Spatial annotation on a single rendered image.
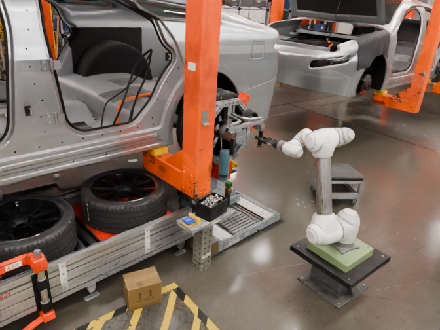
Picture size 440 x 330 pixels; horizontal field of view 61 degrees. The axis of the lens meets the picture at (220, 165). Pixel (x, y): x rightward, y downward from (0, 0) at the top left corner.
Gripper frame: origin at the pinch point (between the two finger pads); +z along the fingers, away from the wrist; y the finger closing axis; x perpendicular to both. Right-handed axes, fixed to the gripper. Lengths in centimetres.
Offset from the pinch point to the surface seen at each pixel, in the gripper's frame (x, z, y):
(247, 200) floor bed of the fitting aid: -75, 20, 16
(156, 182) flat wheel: -33, 36, -80
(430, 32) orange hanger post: 80, 3, 344
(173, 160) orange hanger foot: -10, 23, -74
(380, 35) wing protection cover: 72, 48, 294
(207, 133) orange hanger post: 19, -6, -67
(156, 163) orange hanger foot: -19, 43, -76
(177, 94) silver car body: 33, 46, -53
